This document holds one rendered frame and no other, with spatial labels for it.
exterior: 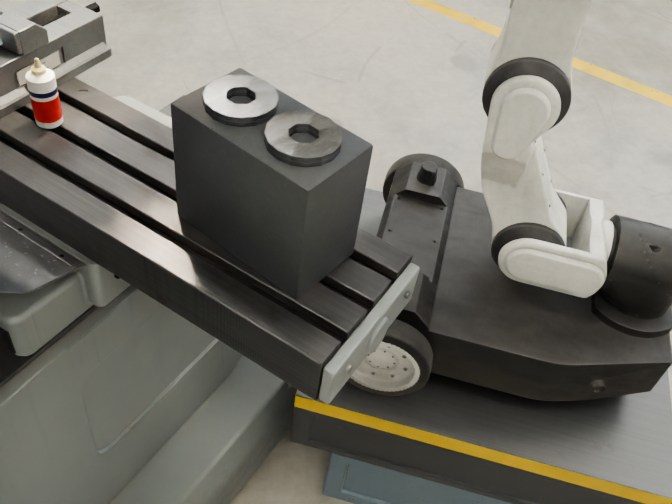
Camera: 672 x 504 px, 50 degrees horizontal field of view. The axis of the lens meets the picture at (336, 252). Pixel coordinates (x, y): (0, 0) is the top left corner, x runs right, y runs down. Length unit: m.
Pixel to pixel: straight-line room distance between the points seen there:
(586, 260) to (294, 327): 0.71
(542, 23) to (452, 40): 2.33
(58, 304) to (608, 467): 1.08
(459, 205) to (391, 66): 1.61
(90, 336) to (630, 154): 2.39
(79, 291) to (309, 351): 0.41
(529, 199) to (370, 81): 1.80
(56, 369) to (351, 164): 0.58
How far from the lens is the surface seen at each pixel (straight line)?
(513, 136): 1.25
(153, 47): 3.23
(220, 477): 1.68
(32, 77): 1.14
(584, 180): 2.88
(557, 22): 1.20
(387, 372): 1.47
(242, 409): 1.71
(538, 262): 1.43
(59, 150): 1.14
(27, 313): 1.08
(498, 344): 1.44
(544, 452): 1.55
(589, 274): 1.45
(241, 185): 0.86
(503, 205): 1.41
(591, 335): 1.53
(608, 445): 1.61
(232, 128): 0.85
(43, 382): 1.17
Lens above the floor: 1.66
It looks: 46 degrees down
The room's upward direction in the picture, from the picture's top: 9 degrees clockwise
